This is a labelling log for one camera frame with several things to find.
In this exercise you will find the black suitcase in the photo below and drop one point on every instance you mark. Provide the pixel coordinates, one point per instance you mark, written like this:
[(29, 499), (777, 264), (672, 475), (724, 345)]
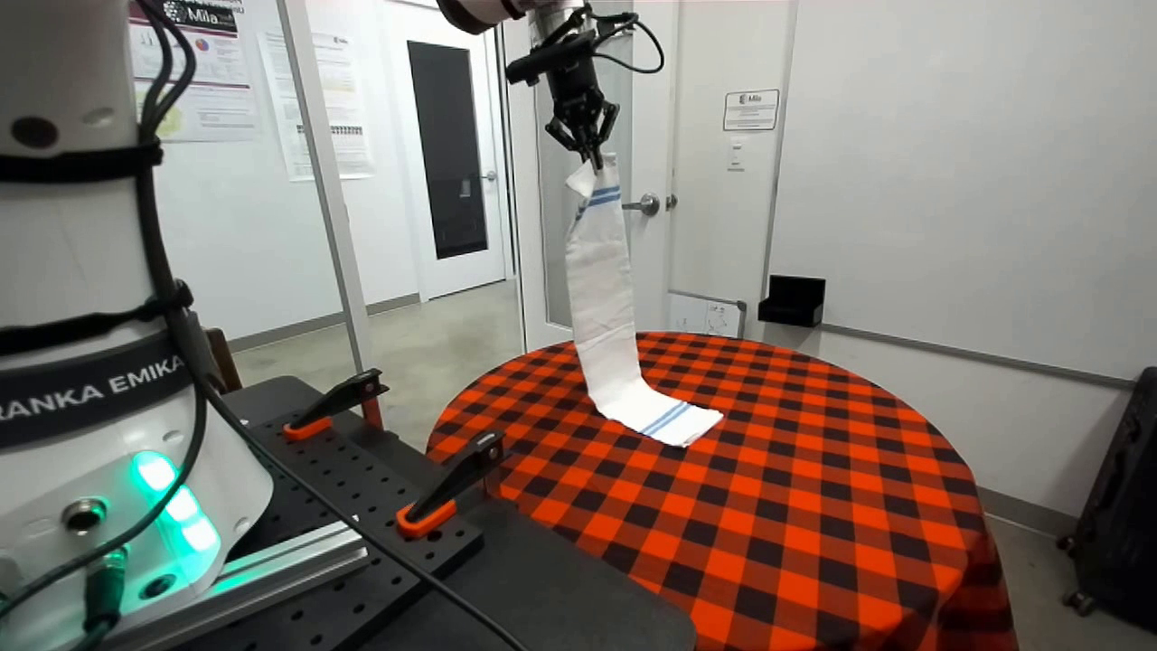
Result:
[(1121, 509)]

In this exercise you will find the colourful wall poster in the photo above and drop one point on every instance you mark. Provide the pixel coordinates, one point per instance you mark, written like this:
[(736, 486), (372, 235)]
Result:
[(219, 83)]

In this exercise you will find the silver aluminium rail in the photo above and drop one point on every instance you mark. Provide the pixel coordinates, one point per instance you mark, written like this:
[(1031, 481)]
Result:
[(264, 572)]

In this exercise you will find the small leaning whiteboard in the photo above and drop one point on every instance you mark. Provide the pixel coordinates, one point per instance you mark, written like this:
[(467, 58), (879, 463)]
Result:
[(706, 316)]

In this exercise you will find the red black plaid tablecloth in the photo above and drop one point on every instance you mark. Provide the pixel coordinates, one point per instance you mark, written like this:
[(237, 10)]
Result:
[(773, 556)]

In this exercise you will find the white partition frame post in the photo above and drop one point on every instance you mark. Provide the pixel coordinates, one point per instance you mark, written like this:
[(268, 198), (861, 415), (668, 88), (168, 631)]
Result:
[(327, 181)]

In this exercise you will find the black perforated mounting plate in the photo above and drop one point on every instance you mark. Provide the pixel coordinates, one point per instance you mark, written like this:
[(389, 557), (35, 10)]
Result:
[(364, 509)]

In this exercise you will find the large wall whiteboard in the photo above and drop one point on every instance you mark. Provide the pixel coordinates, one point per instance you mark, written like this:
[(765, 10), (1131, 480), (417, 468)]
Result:
[(963, 169)]

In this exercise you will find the white door with glass panel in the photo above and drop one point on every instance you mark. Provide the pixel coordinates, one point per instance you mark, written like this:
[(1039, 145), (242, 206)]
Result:
[(645, 75)]

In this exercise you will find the black wall tray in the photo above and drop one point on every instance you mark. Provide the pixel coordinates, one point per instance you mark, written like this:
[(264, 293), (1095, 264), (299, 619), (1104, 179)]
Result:
[(795, 302)]

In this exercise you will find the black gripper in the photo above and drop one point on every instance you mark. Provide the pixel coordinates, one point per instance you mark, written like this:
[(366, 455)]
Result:
[(579, 108)]

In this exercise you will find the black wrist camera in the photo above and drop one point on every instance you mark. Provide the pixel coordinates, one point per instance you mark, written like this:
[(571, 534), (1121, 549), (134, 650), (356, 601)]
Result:
[(563, 51)]

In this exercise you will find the white door with dark window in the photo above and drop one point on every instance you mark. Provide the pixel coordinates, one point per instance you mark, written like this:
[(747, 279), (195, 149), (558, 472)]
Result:
[(451, 145)]

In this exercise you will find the white printed wall sign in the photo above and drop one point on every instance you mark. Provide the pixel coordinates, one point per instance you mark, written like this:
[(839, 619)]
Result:
[(749, 111)]

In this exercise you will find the white cloth with blue stripes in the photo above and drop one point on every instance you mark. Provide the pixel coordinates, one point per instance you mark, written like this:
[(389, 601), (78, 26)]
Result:
[(603, 291)]

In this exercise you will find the black orange spring clamp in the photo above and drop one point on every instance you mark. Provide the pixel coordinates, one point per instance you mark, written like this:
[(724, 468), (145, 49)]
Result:
[(346, 396), (454, 481)]

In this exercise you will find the white paper wall poster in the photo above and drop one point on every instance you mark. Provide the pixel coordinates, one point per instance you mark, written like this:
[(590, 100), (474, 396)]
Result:
[(346, 111)]

